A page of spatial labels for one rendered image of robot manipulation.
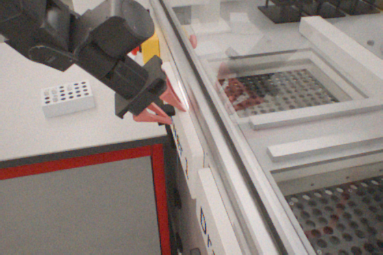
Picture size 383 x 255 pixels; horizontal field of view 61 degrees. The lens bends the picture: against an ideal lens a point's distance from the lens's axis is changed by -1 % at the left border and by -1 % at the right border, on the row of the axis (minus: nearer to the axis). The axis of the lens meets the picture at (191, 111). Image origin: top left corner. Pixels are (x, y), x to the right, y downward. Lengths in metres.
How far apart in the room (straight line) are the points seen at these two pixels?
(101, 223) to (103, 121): 0.33
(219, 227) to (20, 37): 0.32
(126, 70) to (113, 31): 0.08
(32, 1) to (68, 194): 0.60
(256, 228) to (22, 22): 0.33
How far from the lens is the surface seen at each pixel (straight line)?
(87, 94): 0.89
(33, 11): 0.42
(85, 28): 0.46
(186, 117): 0.56
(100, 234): 1.07
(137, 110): 0.52
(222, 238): 0.41
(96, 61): 0.48
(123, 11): 0.43
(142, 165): 0.86
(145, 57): 0.88
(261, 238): 0.34
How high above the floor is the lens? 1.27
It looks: 37 degrees down
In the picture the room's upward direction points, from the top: straight up
